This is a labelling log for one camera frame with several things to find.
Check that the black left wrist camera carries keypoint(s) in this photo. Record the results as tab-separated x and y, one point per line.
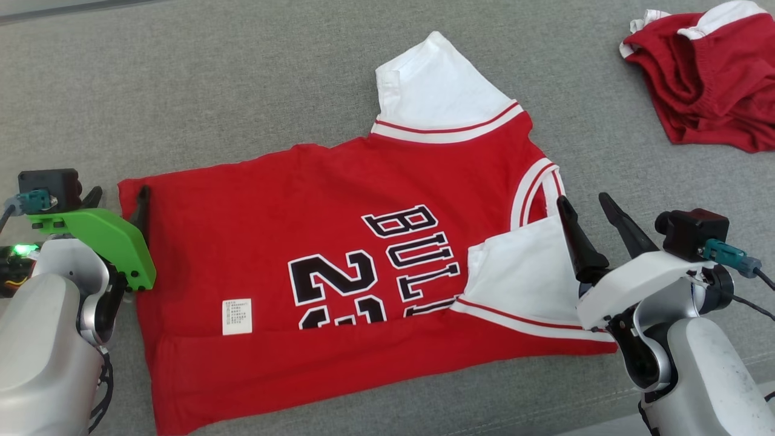
51	184

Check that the dark red white-trimmed shorts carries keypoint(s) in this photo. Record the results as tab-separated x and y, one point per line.
708	91

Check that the red white basketball jersey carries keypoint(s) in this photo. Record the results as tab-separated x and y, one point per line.
272	200

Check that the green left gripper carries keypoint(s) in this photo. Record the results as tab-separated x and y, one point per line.
115	242

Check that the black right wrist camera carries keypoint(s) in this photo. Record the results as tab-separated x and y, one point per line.
696	233

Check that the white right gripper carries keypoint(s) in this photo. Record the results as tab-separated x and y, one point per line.
636	284

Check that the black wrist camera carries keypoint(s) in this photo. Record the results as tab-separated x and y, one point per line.
696	233
51	184

